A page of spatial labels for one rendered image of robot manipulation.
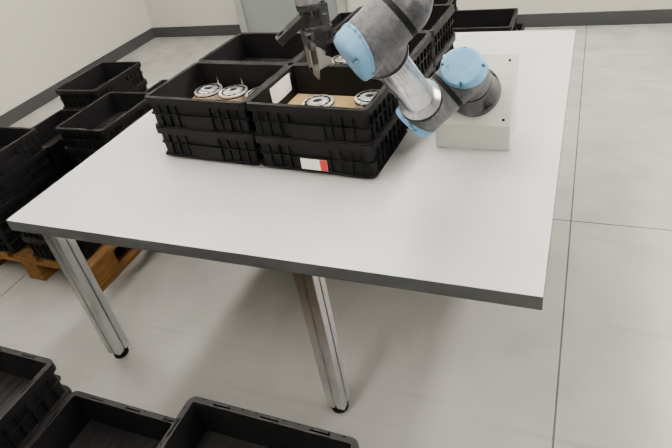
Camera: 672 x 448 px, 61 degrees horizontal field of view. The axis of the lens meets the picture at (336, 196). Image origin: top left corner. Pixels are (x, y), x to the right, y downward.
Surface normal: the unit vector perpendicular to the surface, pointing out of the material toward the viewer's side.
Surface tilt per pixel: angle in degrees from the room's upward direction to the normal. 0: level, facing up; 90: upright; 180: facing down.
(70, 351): 0
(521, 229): 0
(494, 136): 90
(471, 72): 42
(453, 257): 0
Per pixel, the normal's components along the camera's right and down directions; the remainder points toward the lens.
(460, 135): -0.36, 0.57
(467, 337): -0.15, -0.82
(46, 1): 0.92, 0.08
